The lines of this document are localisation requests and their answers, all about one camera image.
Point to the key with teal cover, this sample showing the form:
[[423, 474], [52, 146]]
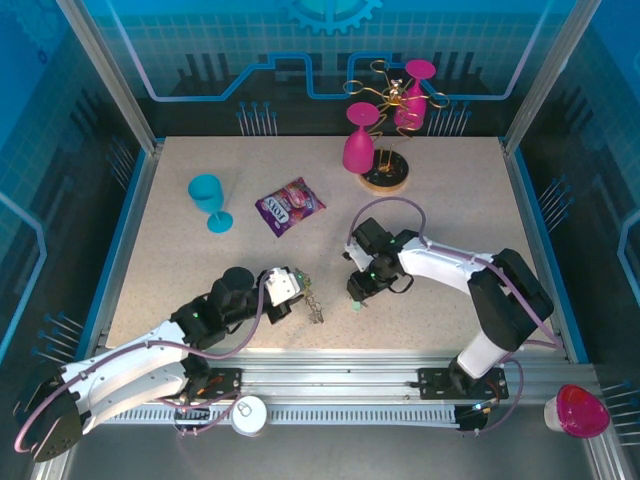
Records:
[[356, 306]]

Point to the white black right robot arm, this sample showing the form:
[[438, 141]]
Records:
[[440, 260]]

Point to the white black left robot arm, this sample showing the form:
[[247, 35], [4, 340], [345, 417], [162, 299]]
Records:
[[125, 355]]

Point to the blue plastic wine glass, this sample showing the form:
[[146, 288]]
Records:
[[206, 197]]

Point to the purple Fox's candy bag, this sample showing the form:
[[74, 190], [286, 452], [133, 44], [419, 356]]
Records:
[[290, 205]]

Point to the white tin can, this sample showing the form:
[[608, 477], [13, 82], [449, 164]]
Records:
[[248, 415]]

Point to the pink plastic wine glass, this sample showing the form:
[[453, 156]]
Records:
[[412, 102], [357, 147]]

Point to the white cup with pink lid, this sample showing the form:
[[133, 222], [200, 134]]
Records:
[[580, 412]]

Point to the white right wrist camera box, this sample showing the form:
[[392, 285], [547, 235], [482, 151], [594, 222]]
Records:
[[357, 257]]

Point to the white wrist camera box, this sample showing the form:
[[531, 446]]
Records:
[[357, 257], [280, 287]]

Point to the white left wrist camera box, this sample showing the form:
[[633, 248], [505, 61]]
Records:
[[280, 287]]

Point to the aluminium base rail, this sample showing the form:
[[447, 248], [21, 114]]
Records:
[[325, 375]]

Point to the aluminium frame post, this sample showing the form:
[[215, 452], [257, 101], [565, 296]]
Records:
[[110, 75], [545, 75]]

